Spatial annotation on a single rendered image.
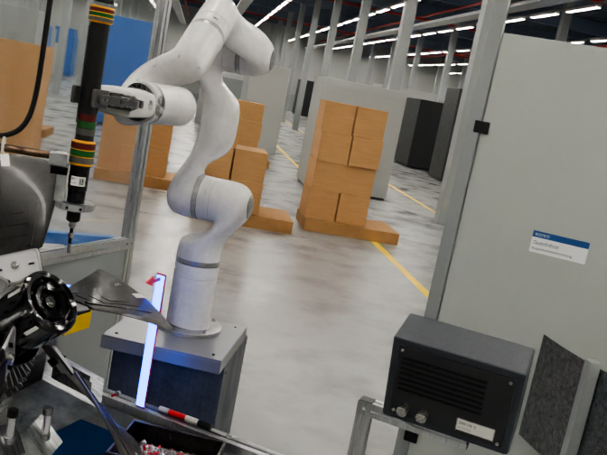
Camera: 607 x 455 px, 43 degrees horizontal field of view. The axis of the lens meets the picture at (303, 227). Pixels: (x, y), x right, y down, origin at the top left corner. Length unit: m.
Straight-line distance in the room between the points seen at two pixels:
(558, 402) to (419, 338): 1.44
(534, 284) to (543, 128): 0.57
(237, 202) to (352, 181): 7.62
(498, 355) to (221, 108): 0.95
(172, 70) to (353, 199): 8.00
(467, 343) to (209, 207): 0.82
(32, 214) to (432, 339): 0.80
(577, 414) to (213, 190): 1.46
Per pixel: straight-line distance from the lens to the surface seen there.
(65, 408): 1.65
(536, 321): 3.04
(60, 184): 1.47
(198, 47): 1.76
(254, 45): 1.99
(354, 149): 9.56
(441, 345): 1.55
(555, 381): 2.96
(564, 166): 2.96
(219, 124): 2.04
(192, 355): 2.00
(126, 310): 1.61
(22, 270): 1.50
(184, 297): 2.12
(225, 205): 2.04
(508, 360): 1.55
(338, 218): 9.68
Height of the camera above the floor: 1.66
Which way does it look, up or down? 10 degrees down
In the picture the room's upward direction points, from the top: 11 degrees clockwise
